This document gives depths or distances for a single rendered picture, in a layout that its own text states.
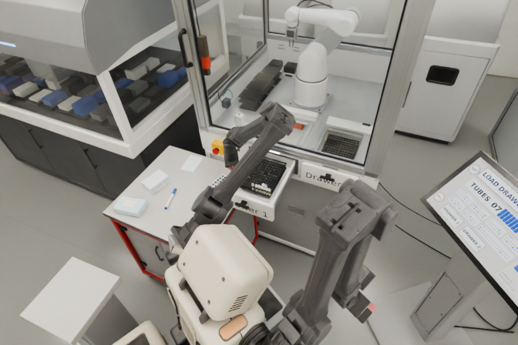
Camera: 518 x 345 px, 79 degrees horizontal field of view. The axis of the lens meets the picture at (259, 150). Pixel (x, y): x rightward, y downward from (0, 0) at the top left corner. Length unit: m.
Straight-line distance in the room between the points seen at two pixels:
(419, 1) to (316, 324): 0.97
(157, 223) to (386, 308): 1.46
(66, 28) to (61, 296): 1.17
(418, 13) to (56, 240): 2.75
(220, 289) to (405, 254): 1.92
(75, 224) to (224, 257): 2.29
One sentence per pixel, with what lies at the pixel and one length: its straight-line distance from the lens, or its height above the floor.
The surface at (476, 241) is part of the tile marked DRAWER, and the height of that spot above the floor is 1.01.
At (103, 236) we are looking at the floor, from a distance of 2.80.
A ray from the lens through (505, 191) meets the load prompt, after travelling 1.47.
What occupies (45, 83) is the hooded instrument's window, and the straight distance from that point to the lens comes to 2.20.
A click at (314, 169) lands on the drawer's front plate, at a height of 0.91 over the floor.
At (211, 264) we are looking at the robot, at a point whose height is 1.37.
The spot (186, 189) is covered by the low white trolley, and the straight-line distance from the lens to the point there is 1.81.
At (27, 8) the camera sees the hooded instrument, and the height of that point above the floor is 1.62.
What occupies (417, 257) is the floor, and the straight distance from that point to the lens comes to 2.58.
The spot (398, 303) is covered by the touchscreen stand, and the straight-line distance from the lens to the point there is 2.33.
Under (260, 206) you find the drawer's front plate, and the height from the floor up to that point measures 0.91.
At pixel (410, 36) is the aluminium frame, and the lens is 1.23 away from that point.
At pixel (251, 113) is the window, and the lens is 1.62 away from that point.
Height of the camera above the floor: 2.08
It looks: 42 degrees down
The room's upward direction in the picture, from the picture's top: 3 degrees counter-clockwise
